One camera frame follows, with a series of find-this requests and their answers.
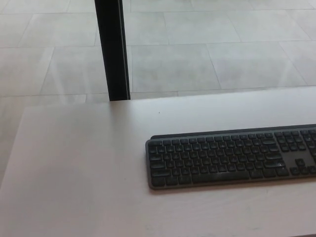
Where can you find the black vertical post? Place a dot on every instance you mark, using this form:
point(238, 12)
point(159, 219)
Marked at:
point(112, 49)

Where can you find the black keyboard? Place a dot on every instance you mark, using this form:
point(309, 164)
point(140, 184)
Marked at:
point(222, 158)

